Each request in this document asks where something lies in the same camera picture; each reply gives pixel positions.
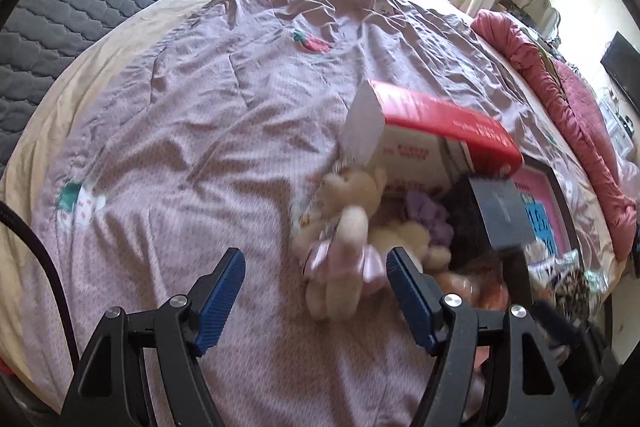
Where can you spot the small dark box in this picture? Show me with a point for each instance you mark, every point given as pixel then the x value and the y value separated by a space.
pixel 500 212

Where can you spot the pink book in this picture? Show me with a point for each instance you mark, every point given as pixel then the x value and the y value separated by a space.
pixel 542 207

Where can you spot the white framed mirror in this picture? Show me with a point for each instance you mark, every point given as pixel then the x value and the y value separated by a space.
pixel 542 17

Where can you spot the leopard print scrunchie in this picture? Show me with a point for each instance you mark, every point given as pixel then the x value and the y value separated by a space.
pixel 570 284

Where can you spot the red and white carton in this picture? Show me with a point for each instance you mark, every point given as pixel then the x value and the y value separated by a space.
pixel 440 127

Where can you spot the beige plush bear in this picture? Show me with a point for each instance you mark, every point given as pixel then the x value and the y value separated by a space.
pixel 345 237

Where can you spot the white cabinet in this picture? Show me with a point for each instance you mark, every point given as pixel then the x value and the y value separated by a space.
pixel 617 122

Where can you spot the black television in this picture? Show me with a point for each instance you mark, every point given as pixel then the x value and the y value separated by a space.
pixel 622 67

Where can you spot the cream plush toy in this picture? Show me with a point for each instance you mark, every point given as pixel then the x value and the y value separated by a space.
pixel 410 242

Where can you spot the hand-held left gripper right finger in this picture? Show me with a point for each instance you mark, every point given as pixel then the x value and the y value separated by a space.
pixel 410 302

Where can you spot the lilac quilt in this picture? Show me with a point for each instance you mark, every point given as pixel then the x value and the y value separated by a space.
pixel 210 132

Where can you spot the purple fluffy toy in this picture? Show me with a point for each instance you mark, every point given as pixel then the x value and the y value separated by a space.
pixel 432 214

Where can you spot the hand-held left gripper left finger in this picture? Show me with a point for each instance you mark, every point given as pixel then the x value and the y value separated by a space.
pixel 220 302

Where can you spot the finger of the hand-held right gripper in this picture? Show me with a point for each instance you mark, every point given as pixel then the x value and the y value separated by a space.
pixel 555 324

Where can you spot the cream bed sheet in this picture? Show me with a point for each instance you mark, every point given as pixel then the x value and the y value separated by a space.
pixel 55 117

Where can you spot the peach soft toy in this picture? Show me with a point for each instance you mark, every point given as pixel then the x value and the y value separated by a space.
pixel 465 289

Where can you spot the mint floral tissue packet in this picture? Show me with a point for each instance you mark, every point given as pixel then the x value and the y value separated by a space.
pixel 596 284

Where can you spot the pink comforter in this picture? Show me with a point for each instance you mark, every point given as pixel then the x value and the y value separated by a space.
pixel 575 107

